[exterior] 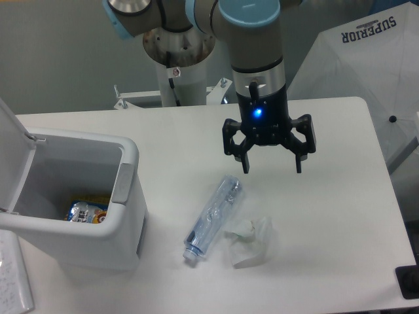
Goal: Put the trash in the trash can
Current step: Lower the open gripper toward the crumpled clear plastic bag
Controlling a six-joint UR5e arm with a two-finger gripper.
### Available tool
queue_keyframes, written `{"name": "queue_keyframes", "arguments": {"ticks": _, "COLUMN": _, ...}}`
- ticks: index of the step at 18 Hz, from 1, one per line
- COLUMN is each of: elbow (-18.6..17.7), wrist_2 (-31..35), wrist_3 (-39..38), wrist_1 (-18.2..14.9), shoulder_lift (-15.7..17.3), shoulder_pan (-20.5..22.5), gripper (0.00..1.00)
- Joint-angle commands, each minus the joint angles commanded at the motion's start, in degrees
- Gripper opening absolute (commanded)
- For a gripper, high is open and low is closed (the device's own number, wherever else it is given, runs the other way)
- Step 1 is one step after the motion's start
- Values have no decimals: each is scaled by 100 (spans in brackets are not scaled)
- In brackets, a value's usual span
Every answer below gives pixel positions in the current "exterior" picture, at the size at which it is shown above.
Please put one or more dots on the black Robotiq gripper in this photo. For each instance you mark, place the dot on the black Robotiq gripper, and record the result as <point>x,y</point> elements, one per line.
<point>262,114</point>

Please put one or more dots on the clear plastic bottle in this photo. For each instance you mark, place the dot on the clear plastic bottle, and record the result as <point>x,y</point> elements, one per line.
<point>222,205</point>

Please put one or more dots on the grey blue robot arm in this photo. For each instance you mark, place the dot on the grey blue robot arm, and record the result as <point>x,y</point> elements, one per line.
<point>251,32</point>

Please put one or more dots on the white trash can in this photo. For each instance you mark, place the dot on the white trash can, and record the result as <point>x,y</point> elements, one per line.
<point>74,195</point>

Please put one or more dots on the white Superior umbrella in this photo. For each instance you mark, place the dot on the white Superior umbrella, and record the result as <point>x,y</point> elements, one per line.
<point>374,58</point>

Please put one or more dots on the black device at table edge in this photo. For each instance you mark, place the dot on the black device at table edge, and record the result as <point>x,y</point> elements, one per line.
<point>407,277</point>

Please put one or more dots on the blue yellow snack packet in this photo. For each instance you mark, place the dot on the blue yellow snack packet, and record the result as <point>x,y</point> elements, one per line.
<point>91,209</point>

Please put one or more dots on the white metal base frame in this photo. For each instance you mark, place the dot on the white metal base frame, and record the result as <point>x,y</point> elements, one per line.
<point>213,95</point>

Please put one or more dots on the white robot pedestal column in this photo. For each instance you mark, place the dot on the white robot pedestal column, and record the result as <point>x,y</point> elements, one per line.
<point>180,60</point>

